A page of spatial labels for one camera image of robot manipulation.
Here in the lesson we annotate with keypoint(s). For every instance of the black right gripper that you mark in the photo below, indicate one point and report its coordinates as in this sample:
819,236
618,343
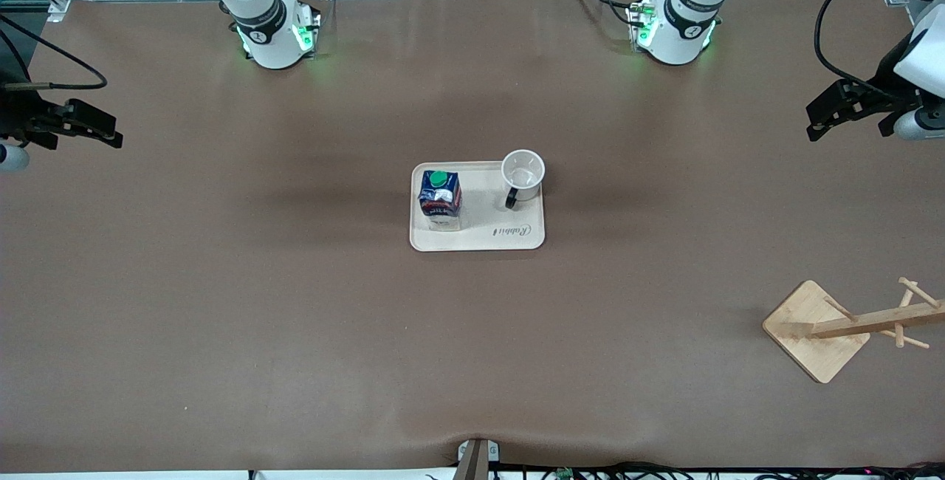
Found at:
16,115

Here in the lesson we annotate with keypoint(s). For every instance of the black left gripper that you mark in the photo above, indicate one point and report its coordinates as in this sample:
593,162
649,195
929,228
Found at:
883,92

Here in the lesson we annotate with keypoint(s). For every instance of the blue milk carton green cap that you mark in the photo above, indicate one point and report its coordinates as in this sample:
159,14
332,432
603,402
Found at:
441,203

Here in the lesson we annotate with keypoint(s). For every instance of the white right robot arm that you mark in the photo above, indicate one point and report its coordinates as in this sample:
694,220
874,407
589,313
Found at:
266,29

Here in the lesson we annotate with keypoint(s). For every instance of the cream rectangular tray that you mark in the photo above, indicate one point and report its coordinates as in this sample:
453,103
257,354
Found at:
495,225

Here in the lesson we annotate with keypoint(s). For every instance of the wooden mug tree stand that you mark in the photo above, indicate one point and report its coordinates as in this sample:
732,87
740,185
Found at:
808,332

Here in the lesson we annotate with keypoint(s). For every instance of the small green circuit board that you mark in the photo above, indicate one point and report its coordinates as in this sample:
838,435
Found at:
565,474

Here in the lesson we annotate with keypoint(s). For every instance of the metal table edge clamp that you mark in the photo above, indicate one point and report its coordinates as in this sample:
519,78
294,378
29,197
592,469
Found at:
476,459

